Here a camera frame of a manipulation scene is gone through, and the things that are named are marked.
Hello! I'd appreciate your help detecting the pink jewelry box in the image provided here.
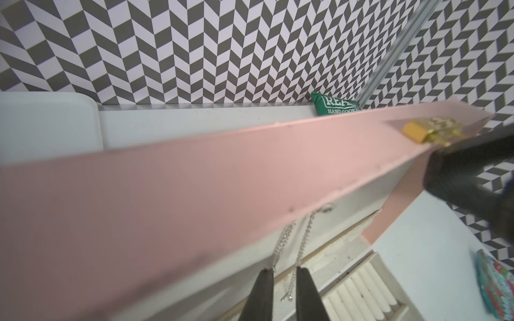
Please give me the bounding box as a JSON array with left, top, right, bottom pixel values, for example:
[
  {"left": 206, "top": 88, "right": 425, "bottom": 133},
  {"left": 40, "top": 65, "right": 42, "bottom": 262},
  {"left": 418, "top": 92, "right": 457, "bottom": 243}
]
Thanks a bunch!
[{"left": 1, "top": 100, "right": 491, "bottom": 320}]

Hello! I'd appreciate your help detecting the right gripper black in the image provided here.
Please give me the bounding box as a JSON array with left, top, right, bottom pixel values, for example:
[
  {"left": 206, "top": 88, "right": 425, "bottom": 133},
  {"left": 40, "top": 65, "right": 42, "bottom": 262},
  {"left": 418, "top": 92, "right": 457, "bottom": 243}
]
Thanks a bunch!
[{"left": 423, "top": 124, "right": 513, "bottom": 243}]

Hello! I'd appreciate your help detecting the silver jewelry chain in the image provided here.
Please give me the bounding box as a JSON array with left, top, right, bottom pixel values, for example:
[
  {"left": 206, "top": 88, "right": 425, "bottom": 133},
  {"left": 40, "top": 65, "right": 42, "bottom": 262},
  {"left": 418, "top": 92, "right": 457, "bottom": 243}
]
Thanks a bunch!
[{"left": 270, "top": 202, "right": 336, "bottom": 302}]

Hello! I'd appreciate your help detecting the teal snack packet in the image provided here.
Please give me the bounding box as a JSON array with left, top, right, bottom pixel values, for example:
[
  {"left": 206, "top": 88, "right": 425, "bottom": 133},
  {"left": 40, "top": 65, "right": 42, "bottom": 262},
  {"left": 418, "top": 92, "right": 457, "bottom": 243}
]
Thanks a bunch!
[{"left": 475, "top": 250, "right": 513, "bottom": 320}]

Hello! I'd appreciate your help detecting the green crisps bag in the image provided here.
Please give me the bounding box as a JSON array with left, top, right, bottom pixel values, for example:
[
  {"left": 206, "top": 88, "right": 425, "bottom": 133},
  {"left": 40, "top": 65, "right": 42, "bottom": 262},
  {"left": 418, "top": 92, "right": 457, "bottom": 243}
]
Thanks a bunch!
[{"left": 311, "top": 92, "right": 361, "bottom": 116}]

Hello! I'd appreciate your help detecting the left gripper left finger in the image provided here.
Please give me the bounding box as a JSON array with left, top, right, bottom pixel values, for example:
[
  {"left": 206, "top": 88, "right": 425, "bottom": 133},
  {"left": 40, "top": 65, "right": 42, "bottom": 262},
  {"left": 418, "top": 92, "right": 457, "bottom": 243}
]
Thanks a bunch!
[{"left": 238, "top": 269, "right": 274, "bottom": 321}]

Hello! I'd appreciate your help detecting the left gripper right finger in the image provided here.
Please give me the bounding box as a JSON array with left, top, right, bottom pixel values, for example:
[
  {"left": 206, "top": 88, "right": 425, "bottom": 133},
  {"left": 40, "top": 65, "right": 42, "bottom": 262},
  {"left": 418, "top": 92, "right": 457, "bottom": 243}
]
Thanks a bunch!
[{"left": 296, "top": 267, "right": 330, "bottom": 321}]

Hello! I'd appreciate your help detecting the right corner metal post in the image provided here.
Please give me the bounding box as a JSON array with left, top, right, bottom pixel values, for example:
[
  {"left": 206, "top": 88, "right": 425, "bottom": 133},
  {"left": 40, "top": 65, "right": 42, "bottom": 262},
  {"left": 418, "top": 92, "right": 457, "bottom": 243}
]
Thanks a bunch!
[{"left": 357, "top": 0, "right": 440, "bottom": 107}]

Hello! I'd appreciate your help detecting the white cutting board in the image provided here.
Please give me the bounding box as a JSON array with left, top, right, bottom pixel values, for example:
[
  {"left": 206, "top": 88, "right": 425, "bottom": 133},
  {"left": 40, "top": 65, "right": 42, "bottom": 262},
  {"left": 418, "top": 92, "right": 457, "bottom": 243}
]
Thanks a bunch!
[{"left": 1, "top": 92, "right": 104, "bottom": 166}]

